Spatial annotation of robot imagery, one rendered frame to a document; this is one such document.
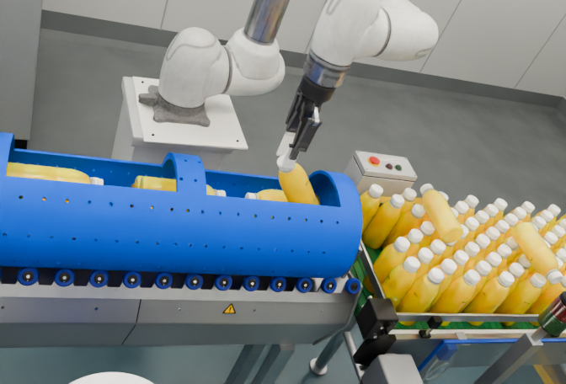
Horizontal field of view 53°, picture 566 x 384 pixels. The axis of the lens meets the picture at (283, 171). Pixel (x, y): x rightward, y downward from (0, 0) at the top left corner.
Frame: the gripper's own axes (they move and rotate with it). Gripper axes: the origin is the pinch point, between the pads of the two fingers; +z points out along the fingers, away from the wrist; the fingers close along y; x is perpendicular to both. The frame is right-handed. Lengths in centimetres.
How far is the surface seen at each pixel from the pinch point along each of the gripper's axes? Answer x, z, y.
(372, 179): 44, 25, -25
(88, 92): -35, 131, -205
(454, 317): 59, 35, 20
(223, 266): -10.6, 25.3, 14.3
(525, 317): 86, 35, 19
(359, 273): 39, 42, 0
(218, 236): -14.1, 16.5, 13.0
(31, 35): -65, 63, -140
